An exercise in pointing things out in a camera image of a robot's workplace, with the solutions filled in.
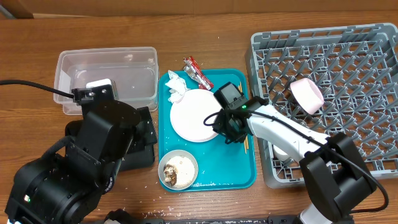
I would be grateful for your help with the large pink plate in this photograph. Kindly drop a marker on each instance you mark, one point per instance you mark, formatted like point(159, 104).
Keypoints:
point(187, 115)

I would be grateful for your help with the wooden chopstick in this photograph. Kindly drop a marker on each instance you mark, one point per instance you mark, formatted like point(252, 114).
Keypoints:
point(247, 143)
point(245, 146)

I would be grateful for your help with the white paper cup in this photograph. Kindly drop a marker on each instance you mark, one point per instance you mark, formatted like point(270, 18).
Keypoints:
point(280, 154)

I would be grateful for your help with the small pink bowl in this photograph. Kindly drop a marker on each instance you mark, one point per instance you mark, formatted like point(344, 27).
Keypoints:
point(307, 95)

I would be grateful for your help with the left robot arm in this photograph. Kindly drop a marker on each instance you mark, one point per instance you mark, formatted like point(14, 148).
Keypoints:
point(67, 181)

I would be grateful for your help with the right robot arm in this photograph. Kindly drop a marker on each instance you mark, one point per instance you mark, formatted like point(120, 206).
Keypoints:
point(335, 175)

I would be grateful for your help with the grey dishwasher rack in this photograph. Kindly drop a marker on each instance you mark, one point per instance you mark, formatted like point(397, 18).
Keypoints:
point(355, 68)

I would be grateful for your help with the crumpled white napkin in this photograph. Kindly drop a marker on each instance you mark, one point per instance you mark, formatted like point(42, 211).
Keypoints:
point(178, 87)

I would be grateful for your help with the red silver snack wrapper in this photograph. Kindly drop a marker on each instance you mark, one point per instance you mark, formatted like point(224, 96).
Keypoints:
point(193, 70)

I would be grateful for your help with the teal serving tray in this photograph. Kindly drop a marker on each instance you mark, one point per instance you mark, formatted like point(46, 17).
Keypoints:
point(220, 166)

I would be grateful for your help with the metal bowl with food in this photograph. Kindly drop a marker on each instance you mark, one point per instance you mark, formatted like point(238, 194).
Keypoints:
point(177, 170)

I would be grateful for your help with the black tray bin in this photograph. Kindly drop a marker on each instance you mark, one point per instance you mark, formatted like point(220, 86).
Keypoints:
point(141, 155)

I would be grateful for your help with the clear plastic bin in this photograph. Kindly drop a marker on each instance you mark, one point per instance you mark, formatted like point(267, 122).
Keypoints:
point(133, 71)

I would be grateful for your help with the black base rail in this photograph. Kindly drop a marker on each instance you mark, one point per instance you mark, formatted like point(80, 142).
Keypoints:
point(123, 217)

